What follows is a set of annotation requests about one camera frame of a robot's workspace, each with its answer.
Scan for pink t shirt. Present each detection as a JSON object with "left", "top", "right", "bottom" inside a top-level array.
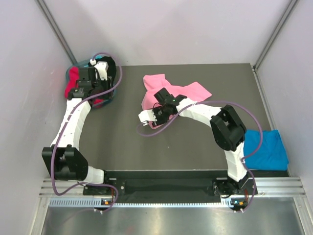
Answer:
[{"left": 141, "top": 73, "right": 212, "bottom": 130}]

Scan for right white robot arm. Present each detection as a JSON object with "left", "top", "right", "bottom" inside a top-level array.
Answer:
[{"left": 152, "top": 88, "right": 248, "bottom": 195}]

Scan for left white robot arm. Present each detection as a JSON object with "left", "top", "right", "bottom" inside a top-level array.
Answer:
[{"left": 42, "top": 62, "right": 116, "bottom": 194}]

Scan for blue plastic basket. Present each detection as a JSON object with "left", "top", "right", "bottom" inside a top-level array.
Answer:
[{"left": 66, "top": 59, "right": 118, "bottom": 109}]

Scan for red t shirt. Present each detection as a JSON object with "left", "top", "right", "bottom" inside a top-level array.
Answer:
[{"left": 64, "top": 67, "right": 103, "bottom": 106}]

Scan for black t shirt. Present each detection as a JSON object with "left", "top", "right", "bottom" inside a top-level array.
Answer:
[{"left": 101, "top": 56, "right": 117, "bottom": 82}]

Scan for light blue t shirt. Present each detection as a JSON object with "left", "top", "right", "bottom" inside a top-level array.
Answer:
[{"left": 88, "top": 55, "right": 102, "bottom": 67}]

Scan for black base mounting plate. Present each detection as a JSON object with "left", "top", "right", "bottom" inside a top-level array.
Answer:
[{"left": 82, "top": 177, "right": 259, "bottom": 197}]

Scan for folded blue t shirt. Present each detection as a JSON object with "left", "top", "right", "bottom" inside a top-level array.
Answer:
[{"left": 244, "top": 130, "right": 289, "bottom": 171}]

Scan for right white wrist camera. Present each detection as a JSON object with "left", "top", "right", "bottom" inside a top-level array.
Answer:
[{"left": 138, "top": 109, "right": 157, "bottom": 126}]

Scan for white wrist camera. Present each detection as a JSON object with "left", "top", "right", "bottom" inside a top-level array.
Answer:
[
  {"left": 138, "top": 109, "right": 157, "bottom": 126},
  {"left": 89, "top": 59, "right": 109, "bottom": 81}
]

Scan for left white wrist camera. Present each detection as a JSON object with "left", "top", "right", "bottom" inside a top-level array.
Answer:
[{"left": 89, "top": 59, "right": 109, "bottom": 81}]

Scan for left aluminium corner post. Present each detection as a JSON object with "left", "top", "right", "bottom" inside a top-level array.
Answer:
[{"left": 35, "top": 0, "right": 77, "bottom": 64}]

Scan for aluminium corner post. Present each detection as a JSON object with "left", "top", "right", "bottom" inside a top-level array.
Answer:
[
  {"left": 252, "top": 0, "right": 299, "bottom": 72},
  {"left": 35, "top": 0, "right": 77, "bottom": 64}
]

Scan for slotted grey cable duct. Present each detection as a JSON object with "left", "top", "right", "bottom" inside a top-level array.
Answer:
[{"left": 49, "top": 198, "right": 245, "bottom": 208}]

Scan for aluminium front rail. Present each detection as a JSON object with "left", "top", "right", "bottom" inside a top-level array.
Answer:
[{"left": 39, "top": 177, "right": 307, "bottom": 198}]

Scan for right aluminium corner post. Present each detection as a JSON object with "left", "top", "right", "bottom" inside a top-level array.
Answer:
[{"left": 252, "top": 0, "right": 299, "bottom": 72}]

